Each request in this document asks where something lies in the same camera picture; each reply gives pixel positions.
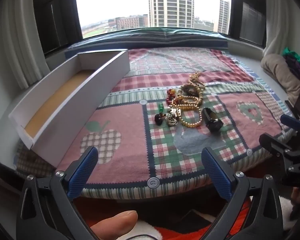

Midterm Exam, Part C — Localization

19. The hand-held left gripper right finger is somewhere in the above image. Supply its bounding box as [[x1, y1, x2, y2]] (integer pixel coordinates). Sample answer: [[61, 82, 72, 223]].
[[201, 147, 284, 240]]

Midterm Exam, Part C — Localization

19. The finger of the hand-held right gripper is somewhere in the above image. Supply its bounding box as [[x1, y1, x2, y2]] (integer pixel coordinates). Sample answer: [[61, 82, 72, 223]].
[[259, 133, 300, 170], [280, 100, 300, 137]]

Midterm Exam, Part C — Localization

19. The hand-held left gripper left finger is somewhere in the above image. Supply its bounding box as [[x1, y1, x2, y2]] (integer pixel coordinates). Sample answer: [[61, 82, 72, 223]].
[[16, 145, 99, 240]]

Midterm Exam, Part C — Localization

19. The gold pearl bead necklace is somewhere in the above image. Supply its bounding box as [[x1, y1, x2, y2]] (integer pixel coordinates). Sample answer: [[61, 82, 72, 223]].
[[171, 96, 203, 128]]

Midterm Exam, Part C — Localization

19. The white cardboard box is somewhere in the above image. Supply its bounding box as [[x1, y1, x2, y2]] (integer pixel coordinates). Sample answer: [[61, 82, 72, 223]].
[[8, 49, 129, 168]]

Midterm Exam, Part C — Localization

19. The silver ring charm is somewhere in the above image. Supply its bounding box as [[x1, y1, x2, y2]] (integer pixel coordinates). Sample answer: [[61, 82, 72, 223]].
[[166, 114, 179, 127]]

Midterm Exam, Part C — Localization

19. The red bead bracelet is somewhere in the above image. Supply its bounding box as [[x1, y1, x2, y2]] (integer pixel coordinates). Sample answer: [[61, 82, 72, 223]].
[[165, 88, 178, 105]]

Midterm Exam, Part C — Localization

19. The light wooden bead bracelet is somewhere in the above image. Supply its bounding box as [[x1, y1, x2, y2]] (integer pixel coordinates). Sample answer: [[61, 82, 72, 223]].
[[179, 83, 206, 103]]

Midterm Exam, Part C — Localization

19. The gold chain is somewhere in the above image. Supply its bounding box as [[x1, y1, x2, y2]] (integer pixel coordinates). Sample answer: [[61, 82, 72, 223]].
[[189, 71, 203, 83]]

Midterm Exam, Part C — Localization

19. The person's right hand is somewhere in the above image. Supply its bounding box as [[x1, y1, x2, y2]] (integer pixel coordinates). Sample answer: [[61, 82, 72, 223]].
[[289, 185, 300, 222]]

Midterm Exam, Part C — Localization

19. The person's left hand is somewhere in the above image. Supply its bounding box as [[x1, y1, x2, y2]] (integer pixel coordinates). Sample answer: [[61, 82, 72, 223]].
[[90, 210, 138, 240]]

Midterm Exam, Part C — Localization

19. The beige cloth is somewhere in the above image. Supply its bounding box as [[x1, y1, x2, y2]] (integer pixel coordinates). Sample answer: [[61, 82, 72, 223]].
[[261, 54, 300, 110]]

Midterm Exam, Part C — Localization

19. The patchwork plaid quilt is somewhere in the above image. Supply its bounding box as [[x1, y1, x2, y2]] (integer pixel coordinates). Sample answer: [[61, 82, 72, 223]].
[[15, 47, 294, 200]]

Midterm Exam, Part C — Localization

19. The green cloth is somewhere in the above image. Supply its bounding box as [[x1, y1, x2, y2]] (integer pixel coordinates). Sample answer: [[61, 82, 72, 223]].
[[281, 47, 300, 68]]

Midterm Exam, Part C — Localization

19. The white curtain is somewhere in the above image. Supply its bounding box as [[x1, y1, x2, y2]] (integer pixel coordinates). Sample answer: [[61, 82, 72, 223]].
[[262, 0, 300, 55], [0, 0, 50, 89]]

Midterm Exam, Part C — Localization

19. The slim tower building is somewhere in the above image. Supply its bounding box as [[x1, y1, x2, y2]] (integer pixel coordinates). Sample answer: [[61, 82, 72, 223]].
[[217, 0, 230, 33]]

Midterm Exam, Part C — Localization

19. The dark striped cloth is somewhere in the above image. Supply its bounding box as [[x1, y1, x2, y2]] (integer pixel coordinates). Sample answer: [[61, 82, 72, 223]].
[[65, 27, 230, 53]]

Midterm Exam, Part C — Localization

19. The low brown building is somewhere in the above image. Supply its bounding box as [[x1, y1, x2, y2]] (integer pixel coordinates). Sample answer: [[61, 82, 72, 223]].
[[115, 15, 149, 30]]

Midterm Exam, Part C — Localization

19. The tall tower building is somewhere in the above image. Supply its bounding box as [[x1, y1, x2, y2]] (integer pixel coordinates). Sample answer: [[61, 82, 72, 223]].
[[148, 0, 194, 28]]

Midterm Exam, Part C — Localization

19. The dark window frame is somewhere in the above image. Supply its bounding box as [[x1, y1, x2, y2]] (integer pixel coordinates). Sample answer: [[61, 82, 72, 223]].
[[226, 0, 267, 47], [34, 0, 84, 55]]

